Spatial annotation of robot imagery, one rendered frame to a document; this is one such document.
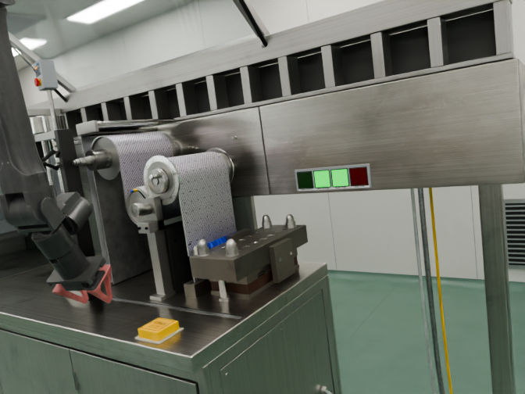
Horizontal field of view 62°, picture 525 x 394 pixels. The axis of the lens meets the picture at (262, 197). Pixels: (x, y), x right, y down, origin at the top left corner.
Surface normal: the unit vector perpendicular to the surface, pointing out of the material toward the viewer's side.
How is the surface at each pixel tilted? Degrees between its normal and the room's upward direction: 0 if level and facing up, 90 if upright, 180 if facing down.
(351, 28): 90
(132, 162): 92
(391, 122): 90
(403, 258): 90
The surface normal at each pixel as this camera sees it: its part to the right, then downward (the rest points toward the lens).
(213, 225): 0.82, -0.04
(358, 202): -0.55, 0.18
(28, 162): 0.89, -0.25
